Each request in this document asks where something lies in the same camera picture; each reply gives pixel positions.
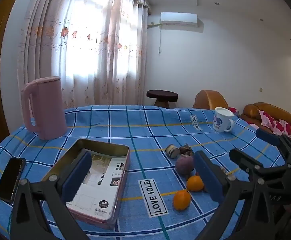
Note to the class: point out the white mug blue print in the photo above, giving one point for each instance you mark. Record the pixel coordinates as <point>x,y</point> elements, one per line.
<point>221,121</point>

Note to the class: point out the pink electric kettle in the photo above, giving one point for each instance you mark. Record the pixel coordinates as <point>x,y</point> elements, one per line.
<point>46,107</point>

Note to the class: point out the blue plaid tablecloth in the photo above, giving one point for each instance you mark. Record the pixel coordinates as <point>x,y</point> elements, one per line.
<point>140,135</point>

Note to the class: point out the small orange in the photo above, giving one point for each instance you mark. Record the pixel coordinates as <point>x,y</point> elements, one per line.
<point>195,183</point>
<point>181,200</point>

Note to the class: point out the red cloth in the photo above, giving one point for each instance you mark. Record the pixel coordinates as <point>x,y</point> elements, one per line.
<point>233,111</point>

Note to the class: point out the sheer floral curtain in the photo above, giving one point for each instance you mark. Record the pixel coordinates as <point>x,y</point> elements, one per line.
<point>85,42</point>

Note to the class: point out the cut brown root piece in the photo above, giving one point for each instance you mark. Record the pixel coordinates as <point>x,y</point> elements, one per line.
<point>172,151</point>

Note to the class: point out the pink floral pillow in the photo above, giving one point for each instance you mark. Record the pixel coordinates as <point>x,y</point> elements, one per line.
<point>275,123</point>

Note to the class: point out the dark brown water chestnut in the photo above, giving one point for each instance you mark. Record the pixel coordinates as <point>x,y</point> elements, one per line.
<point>186,150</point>

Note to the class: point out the white printed booklet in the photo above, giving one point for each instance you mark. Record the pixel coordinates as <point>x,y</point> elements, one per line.
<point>103,180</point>

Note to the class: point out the brown leather sofa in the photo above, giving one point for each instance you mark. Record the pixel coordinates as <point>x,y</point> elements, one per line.
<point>275,110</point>

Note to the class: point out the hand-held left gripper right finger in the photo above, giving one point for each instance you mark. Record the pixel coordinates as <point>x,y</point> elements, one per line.
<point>209,177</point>

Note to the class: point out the brown leather armchair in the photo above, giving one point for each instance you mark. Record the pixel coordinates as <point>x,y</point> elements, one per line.
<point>209,100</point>

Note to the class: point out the black smartphone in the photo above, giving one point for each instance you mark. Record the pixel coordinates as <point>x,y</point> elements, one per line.
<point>10,178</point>

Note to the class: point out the round purple passion fruit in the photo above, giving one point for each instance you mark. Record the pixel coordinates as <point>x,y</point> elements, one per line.
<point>184,165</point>

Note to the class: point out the dark round stool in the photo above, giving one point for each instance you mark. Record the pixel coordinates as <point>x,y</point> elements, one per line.
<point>161,95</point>

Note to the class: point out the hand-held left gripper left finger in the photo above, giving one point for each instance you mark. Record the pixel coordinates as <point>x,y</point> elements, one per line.
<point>76,177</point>

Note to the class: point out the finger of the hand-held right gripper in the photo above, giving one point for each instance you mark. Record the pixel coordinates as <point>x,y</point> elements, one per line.
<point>248,163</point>
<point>268,137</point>

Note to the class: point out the white wall air conditioner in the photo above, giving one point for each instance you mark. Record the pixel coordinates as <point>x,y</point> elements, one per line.
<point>180,19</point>

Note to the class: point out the pink metal tin box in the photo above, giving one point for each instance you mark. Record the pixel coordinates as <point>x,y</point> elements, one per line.
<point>121,165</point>

